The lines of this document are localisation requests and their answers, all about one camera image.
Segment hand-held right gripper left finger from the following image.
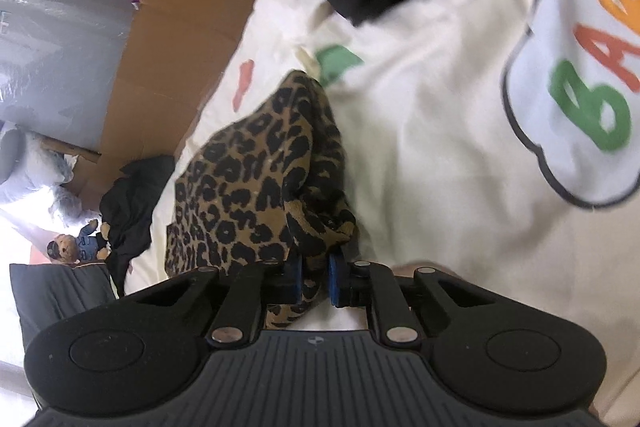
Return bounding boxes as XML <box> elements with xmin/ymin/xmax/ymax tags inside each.
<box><xmin>125</xmin><ymin>252</ymin><xmax>305</xmax><ymax>349</ymax></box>

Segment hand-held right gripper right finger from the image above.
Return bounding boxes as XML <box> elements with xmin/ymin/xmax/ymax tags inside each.
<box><xmin>327</xmin><ymin>252</ymin><xmax>501</xmax><ymax>349</ymax></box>

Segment leopard print garment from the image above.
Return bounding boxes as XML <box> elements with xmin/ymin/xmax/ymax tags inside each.
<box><xmin>165</xmin><ymin>69</ymin><xmax>360</xmax><ymax>332</ymax></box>

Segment cream bear print blanket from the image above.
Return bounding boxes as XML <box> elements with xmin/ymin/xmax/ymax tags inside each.
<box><xmin>117</xmin><ymin>0</ymin><xmax>640</xmax><ymax>418</ymax></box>

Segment crumpled black garment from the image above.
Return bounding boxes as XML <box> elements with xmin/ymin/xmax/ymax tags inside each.
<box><xmin>99</xmin><ymin>154</ymin><xmax>177</xmax><ymax>298</ymax></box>

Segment teddy bear in blue uniform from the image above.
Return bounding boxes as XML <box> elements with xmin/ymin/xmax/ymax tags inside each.
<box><xmin>46</xmin><ymin>219</ymin><xmax>112</xmax><ymax>265</ymax></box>

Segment dark grey pillow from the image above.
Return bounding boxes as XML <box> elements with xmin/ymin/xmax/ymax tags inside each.
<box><xmin>9</xmin><ymin>262</ymin><xmax>118</xmax><ymax>353</ymax></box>

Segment white plastic bags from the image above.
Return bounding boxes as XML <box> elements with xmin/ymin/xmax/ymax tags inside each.
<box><xmin>0</xmin><ymin>122</ymin><xmax>101</xmax><ymax>233</ymax></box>

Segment brown cardboard sheet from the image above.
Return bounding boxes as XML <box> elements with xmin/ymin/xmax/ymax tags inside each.
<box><xmin>0</xmin><ymin>0</ymin><xmax>291</xmax><ymax>208</ymax></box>

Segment grey wrapped box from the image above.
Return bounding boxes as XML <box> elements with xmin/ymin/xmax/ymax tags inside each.
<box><xmin>0</xmin><ymin>0</ymin><xmax>148</xmax><ymax>152</ymax></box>

